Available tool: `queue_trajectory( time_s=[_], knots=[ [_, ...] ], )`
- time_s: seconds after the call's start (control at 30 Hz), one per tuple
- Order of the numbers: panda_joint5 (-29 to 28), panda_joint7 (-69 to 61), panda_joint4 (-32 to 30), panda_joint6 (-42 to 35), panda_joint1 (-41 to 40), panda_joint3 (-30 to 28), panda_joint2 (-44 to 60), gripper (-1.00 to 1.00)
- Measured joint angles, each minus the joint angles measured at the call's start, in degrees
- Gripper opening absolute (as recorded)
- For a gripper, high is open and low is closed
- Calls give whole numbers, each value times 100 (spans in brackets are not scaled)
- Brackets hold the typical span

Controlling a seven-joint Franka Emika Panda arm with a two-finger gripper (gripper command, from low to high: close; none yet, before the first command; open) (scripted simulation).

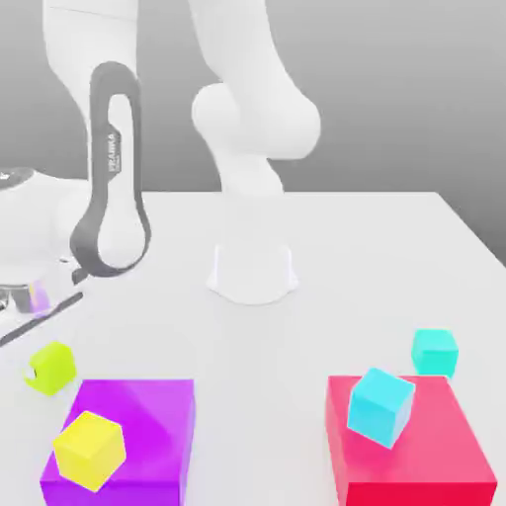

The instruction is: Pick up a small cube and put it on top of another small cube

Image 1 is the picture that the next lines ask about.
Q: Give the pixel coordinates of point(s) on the small yellow cube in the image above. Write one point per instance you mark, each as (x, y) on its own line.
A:
(89, 450)

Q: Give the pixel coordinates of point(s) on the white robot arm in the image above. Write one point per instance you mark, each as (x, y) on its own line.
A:
(253, 118)

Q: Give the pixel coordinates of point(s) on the large purple box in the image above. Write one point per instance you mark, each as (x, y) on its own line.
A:
(158, 435)

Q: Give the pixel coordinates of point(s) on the large red box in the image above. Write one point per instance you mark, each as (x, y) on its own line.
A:
(435, 466)

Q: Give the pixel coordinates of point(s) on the small lime green cube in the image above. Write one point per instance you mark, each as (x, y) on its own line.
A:
(53, 369)

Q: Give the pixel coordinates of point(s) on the small light blue cube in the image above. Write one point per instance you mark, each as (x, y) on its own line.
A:
(379, 407)

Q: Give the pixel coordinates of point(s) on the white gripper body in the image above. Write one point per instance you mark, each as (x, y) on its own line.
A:
(35, 330)

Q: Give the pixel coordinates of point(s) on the small turquoise cube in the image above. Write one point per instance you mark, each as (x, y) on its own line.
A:
(435, 352)

